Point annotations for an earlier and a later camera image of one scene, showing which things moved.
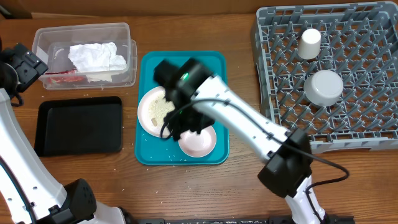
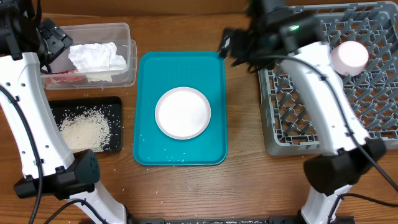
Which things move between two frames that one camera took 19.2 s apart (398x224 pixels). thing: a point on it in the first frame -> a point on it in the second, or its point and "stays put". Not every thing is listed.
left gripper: (30, 66) -> (58, 40)
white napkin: (97, 61) stays put
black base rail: (235, 220) stays put
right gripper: (175, 127) -> (238, 40)
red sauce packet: (65, 77) stays put
